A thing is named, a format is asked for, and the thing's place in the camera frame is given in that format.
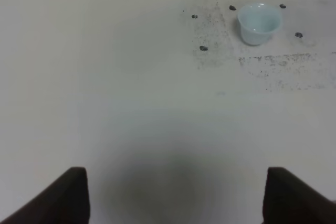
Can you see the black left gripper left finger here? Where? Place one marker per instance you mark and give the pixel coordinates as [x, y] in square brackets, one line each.
[66, 200]

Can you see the near pale blue teacup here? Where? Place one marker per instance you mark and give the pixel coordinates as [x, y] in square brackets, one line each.
[258, 22]

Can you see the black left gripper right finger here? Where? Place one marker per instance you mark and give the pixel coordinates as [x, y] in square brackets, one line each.
[288, 199]

